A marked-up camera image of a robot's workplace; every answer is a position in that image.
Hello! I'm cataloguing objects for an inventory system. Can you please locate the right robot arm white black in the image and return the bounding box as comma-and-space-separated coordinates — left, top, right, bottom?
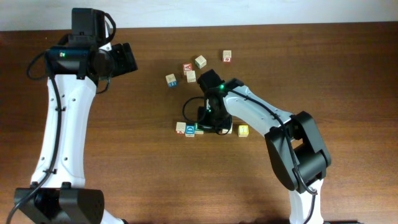
197, 70, 331, 223

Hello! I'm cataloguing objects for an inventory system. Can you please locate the wooden block red A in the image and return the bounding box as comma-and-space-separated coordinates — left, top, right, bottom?
183, 63, 193, 75

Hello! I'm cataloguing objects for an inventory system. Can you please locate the wooden block letter Z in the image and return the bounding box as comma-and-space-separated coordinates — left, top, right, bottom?
185, 70, 197, 83

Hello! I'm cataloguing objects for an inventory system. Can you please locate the wooden block blue side Y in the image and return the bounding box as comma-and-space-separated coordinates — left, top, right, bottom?
165, 73, 177, 88

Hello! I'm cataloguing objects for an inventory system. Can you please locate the wooden block blue D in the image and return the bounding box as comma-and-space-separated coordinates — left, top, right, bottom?
185, 125, 195, 138

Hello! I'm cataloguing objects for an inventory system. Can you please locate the wooden block pineapple yellow O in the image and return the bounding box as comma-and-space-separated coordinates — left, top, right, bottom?
221, 125, 233, 134

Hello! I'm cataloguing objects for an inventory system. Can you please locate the wooden block yellow face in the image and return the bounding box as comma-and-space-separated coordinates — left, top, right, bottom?
238, 124, 249, 138

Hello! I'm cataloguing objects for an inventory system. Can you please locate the wooden block letter E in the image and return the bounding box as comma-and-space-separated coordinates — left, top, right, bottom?
175, 121, 187, 134

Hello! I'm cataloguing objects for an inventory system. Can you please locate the wooden block red side K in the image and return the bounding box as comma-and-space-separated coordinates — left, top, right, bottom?
223, 50, 232, 62

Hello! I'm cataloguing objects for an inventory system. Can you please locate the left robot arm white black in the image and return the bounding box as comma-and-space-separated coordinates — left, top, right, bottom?
13, 8, 137, 223

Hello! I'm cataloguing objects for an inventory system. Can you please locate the wooden block green side I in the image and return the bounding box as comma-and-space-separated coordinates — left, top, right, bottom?
195, 55, 207, 69

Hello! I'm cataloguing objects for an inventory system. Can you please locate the wooden block green R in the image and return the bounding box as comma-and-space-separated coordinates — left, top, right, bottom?
195, 123, 204, 134

